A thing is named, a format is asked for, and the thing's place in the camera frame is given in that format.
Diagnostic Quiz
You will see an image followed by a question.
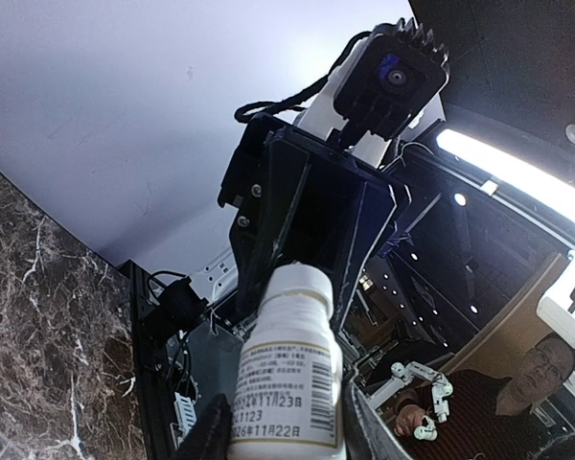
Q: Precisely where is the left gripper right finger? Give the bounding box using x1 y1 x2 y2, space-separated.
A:
340 368 409 460

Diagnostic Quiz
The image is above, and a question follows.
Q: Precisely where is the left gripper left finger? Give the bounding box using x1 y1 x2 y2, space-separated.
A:
172 394 232 460

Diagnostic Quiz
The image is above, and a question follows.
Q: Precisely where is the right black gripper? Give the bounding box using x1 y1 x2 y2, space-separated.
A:
218 114 411 331

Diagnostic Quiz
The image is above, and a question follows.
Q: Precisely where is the small white pill bottle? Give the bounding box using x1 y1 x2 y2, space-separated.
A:
226 264 346 459

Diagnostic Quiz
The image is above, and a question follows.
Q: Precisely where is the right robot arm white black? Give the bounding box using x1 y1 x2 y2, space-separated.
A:
143 115 411 339

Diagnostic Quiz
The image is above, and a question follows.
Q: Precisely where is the person in dark shirt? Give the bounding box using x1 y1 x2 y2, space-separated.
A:
392 333 575 459

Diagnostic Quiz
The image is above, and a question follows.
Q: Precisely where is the ceiling strip light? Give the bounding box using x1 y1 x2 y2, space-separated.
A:
436 128 575 224

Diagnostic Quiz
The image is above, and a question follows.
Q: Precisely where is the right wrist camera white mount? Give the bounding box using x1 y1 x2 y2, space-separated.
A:
294 18 449 167

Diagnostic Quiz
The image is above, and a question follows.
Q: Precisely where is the white overhead camera unit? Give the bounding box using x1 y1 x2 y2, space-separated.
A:
537 255 575 349

